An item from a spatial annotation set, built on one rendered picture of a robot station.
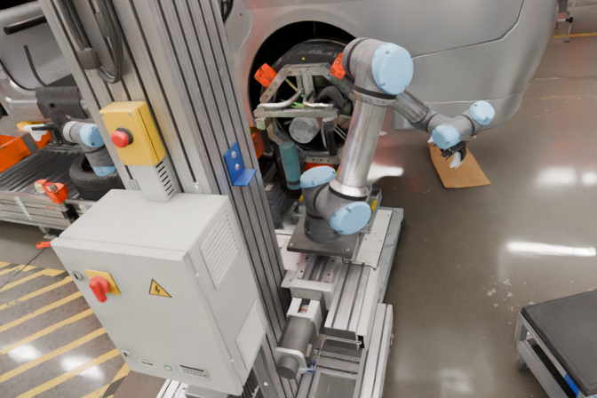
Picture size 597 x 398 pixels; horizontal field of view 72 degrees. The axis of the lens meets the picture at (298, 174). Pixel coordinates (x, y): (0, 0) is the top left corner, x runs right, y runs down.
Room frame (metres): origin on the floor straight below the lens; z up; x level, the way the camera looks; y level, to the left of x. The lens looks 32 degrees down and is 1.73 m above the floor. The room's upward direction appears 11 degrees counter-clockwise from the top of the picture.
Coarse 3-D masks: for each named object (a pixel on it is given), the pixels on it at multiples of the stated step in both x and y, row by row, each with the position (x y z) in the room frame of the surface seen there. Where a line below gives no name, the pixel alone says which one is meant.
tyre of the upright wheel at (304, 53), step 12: (324, 36) 2.19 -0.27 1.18; (300, 48) 2.07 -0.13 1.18; (312, 48) 2.02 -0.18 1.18; (324, 48) 2.02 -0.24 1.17; (336, 48) 2.03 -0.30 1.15; (276, 60) 2.11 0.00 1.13; (288, 60) 2.06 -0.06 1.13; (300, 60) 2.03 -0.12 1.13; (312, 60) 2.00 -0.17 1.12; (324, 60) 1.97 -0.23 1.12; (276, 72) 2.09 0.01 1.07
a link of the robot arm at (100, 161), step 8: (88, 152) 1.32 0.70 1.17; (96, 152) 1.32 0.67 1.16; (104, 152) 1.33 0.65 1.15; (88, 160) 1.33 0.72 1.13; (96, 160) 1.31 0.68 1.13; (104, 160) 1.32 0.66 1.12; (112, 160) 1.35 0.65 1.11; (96, 168) 1.32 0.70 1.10; (104, 168) 1.32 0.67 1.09; (112, 168) 1.34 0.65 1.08
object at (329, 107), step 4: (308, 76) 1.92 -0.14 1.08; (308, 80) 1.92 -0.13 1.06; (312, 80) 1.92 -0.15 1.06; (308, 84) 1.92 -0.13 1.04; (312, 84) 1.91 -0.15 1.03; (308, 88) 1.92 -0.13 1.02; (312, 88) 1.91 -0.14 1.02; (308, 92) 1.88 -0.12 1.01; (312, 92) 1.89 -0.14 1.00; (308, 96) 1.84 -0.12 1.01; (304, 100) 1.79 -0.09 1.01; (304, 104) 1.76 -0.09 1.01; (308, 104) 1.74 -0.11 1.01; (312, 104) 1.73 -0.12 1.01; (316, 104) 1.72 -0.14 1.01; (320, 104) 1.71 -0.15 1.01; (324, 104) 1.71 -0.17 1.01; (328, 104) 1.70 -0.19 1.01; (332, 104) 1.71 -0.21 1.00; (312, 108) 1.73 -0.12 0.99; (316, 108) 1.72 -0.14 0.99; (320, 108) 1.71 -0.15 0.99; (324, 108) 1.70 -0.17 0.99; (328, 108) 1.69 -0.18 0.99; (332, 108) 1.70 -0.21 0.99
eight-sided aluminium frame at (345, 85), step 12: (288, 72) 1.97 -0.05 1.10; (300, 72) 1.94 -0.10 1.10; (312, 72) 1.92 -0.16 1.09; (324, 72) 1.89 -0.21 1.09; (276, 84) 2.01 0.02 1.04; (336, 84) 1.87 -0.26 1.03; (348, 84) 1.88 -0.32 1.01; (264, 96) 2.04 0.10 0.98; (348, 96) 1.84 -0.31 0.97; (276, 132) 2.06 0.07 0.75; (300, 156) 1.98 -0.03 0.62; (312, 156) 1.95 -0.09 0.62; (324, 156) 1.92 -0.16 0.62
